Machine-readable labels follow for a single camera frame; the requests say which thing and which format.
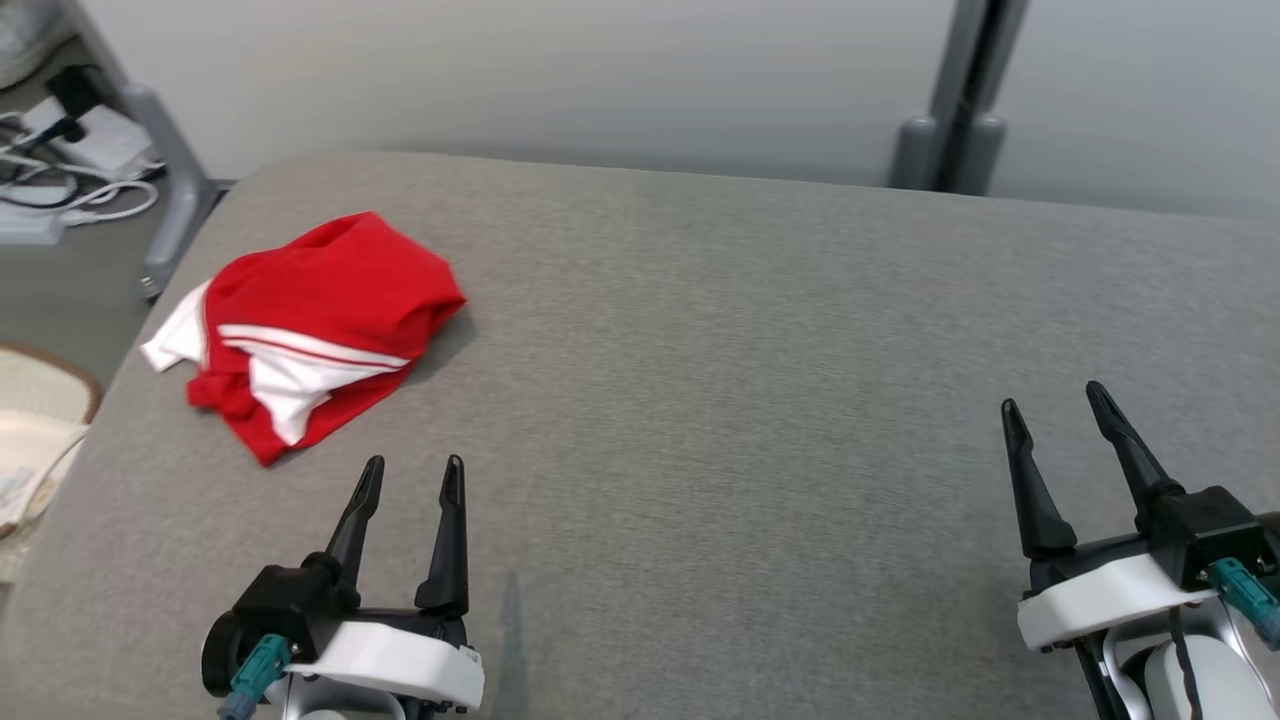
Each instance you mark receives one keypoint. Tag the white power strip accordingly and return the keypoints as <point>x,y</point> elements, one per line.
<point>30,228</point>

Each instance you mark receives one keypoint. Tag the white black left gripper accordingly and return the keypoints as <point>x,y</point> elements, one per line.
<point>400,660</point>

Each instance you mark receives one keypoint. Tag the red Bulls basketball jersey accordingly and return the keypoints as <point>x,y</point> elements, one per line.
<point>340,280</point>

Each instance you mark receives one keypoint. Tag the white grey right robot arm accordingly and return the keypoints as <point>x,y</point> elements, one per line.
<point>1220,680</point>

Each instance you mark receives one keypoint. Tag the grey metal partition frame post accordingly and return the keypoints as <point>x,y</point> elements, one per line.
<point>960,100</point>

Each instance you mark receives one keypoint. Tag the white sneaker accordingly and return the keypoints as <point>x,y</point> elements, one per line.
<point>170,180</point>

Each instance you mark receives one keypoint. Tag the white power adapter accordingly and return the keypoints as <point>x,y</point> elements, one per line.
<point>100,140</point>

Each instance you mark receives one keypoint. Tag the cream woven laundry basket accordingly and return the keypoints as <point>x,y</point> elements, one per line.
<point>40,400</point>

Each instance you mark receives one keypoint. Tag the black plug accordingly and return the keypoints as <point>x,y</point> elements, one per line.
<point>70,100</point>

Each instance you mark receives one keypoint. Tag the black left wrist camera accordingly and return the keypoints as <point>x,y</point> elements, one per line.
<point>275,610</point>

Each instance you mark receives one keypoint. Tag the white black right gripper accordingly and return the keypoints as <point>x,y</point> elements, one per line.
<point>1100,600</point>

